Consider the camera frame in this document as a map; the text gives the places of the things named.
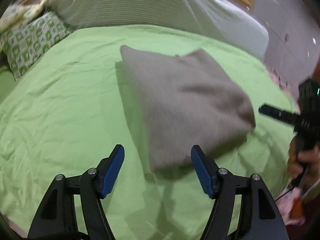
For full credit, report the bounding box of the person's right hand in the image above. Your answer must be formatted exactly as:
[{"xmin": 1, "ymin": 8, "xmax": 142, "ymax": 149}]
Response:
[{"xmin": 287, "ymin": 137, "xmax": 319, "ymax": 191}]

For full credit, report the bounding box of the green patterned pillow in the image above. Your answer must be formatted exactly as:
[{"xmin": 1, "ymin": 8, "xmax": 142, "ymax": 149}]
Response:
[{"xmin": 1, "ymin": 11, "xmax": 73, "ymax": 80}]

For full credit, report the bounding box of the yellow floral pillow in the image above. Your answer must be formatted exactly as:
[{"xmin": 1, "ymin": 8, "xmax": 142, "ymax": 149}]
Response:
[{"xmin": 1, "ymin": 0, "xmax": 46, "ymax": 34}]

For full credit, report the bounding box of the beige knit sweater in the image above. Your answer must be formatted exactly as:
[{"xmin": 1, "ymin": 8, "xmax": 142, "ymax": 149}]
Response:
[{"xmin": 120, "ymin": 46, "xmax": 256, "ymax": 171}]

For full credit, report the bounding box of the white striped duvet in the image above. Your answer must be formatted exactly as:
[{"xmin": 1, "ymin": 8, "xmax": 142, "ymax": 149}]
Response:
[{"xmin": 46, "ymin": 0, "xmax": 269, "ymax": 59}]

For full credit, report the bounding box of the light green bed sheet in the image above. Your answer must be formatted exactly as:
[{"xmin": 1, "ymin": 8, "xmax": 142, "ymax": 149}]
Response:
[{"xmin": 1, "ymin": 25, "xmax": 296, "ymax": 239}]

